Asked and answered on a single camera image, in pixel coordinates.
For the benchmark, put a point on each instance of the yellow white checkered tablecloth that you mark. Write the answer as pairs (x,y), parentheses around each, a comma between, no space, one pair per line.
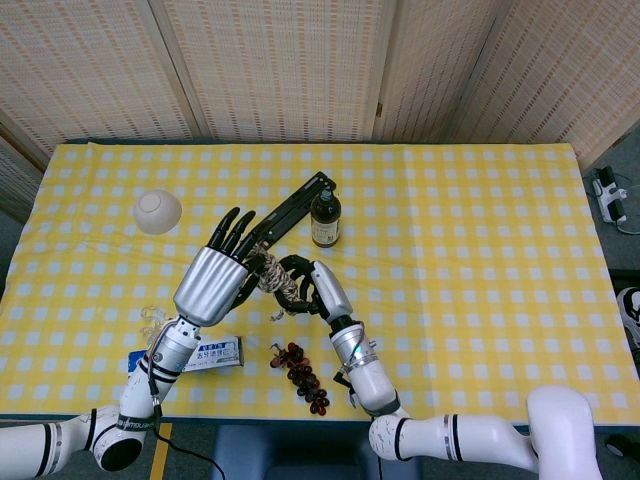
(500,225)

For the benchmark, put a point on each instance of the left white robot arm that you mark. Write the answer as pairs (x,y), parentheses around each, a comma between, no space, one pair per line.
(170,350)

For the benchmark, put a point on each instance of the yellow floor tape strip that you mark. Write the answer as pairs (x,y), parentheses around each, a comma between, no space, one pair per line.
(161,460)

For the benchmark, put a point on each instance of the black white shoe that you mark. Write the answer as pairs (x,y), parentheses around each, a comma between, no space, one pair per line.
(631,315)

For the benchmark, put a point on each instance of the blue white toothpaste box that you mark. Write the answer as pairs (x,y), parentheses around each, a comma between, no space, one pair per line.
(220,355)

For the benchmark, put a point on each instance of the brown bottle black cap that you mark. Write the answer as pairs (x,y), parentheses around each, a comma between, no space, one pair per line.
(326,220)

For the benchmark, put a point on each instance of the white power strip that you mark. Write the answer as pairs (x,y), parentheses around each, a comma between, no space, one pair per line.
(611,197)

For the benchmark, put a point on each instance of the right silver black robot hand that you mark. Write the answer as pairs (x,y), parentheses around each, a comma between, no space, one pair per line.
(330,290)

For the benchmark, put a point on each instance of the white upturned bowl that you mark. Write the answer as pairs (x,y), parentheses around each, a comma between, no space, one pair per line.
(156,212)

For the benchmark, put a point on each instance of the clear plastic packaging piece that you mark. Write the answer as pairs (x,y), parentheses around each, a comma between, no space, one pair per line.
(152,317)

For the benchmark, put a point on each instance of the woven folding screen panel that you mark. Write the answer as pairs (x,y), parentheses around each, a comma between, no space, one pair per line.
(565,65)
(90,65)
(15,175)
(280,65)
(430,65)

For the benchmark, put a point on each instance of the black folding metal stand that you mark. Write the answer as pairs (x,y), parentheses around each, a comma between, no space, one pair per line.
(295,205)

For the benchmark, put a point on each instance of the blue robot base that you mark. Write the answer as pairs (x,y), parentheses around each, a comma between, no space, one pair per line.
(300,455)

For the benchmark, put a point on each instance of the dark red grape bunch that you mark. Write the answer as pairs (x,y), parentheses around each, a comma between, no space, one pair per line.
(300,375)

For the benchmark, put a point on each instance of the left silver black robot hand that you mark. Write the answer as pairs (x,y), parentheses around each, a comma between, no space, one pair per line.
(210,285)

